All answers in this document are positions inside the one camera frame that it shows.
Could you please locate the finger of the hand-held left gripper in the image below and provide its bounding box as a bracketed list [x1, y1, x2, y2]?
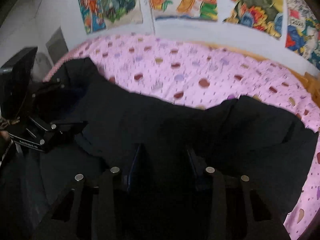
[31, 77, 68, 107]
[49, 121, 88, 144]

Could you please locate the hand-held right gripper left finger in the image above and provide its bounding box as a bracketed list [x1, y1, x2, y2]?
[32, 144, 148, 240]

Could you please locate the pink fruit-print quilt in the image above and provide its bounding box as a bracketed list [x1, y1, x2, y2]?
[42, 32, 320, 240]

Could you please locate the grey wall hatch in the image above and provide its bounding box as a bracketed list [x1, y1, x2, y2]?
[45, 27, 69, 63]

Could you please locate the black jacket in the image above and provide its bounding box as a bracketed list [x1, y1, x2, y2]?
[0, 57, 320, 240]

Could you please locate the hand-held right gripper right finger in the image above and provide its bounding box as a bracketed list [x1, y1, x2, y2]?
[186, 149, 292, 240]

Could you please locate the group of colourful wall drawings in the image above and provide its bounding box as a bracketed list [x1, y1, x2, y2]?
[78, 0, 320, 70]

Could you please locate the wooden bed frame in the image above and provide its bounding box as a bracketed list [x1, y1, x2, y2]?
[197, 41, 320, 93]

